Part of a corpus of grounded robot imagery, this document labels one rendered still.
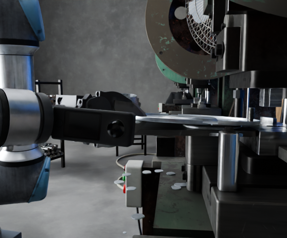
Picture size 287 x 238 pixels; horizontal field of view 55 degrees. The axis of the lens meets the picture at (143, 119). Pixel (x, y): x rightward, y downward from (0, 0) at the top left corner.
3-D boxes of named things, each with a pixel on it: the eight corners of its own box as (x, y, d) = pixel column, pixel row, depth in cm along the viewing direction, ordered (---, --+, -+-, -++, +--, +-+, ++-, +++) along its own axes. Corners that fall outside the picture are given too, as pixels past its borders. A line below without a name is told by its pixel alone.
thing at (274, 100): (265, 106, 55) (265, 88, 55) (257, 105, 60) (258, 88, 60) (281, 106, 55) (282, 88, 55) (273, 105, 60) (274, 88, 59)
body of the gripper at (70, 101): (86, 95, 50) (18, 89, 41) (117, 96, 44) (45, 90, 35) (84, 137, 50) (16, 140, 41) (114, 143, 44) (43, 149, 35)
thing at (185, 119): (293, 128, 46) (293, 123, 46) (121, 122, 43) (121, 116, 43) (224, 118, 75) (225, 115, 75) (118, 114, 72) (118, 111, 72)
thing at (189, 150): (127, 192, 55) (127, 126, 54) (136, 172, 69) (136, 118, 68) (256, 197, 53) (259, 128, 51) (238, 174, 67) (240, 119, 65)
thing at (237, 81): (250, 102, 48) (251, 70, 48) (227, 98, 68) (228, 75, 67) (348, 102, 47) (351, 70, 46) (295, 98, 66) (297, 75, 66)
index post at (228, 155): (219, 191, 41) (221, 128, 40) (215, 184, 44) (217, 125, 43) (238, 192, 41) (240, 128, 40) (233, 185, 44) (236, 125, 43)
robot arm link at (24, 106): (11, 87, 32) (8, 157, 32) (48, 90, 35) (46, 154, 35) (-12, 87, 37) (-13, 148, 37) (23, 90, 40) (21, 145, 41)
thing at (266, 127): (258, 155, 51) (259, 131, 51) (239, 140, 66) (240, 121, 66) (309, 156, 51) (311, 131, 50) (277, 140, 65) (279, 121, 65)
